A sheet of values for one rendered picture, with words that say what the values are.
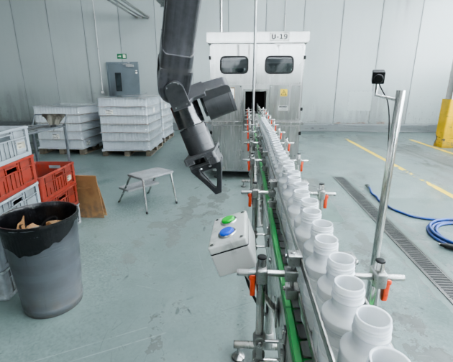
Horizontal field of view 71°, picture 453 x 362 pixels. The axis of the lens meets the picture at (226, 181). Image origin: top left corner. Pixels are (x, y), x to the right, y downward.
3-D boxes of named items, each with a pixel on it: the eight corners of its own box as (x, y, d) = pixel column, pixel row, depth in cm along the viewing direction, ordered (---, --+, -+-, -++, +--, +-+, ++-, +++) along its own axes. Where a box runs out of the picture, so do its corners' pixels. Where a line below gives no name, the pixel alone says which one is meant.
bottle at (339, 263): (358, 353, 49) (372, 259, 45) (336, 373, 46) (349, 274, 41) (326, 330, 54) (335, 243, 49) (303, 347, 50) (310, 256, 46)
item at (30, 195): (-3, 242, 201) (-11, 210, 195) (-71, 243, 199) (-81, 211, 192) (44, 207, 260) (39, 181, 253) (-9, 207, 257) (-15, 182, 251)
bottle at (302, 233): (290, 289, 65) (295, 215, 60) (292, 273, 70) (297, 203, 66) (320, 294, 63) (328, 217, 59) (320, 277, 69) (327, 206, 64)
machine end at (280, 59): (299, 180, 485) (310, 31, 424) (208, 179, 493) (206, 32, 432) (287, 157, 638) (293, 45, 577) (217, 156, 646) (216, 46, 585)
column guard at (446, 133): (458, 148, 734) (468, 99, 702) (440, 148, 736) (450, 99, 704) (447, 145, 772) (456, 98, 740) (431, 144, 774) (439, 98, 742)
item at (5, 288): (9, 301, 214) (3, 272, 207) (-53, 302, 212) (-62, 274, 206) (52, 255, 272) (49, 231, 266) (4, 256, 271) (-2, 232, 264)
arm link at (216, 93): (159, 66, 61) (161, 87, 55) (215, 44, 61) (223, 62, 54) (182, 115, 70) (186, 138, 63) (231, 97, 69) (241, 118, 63)
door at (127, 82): (142, 130, 1031) (136, 61, 970) (112, 129, 1036) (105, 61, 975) (143, 129, 1040) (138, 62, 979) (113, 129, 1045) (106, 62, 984)
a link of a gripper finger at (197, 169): (234, 182, 73) (219, 144, 70) (233, 192, 66) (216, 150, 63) (206, 190, 74) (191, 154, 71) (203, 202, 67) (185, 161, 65)
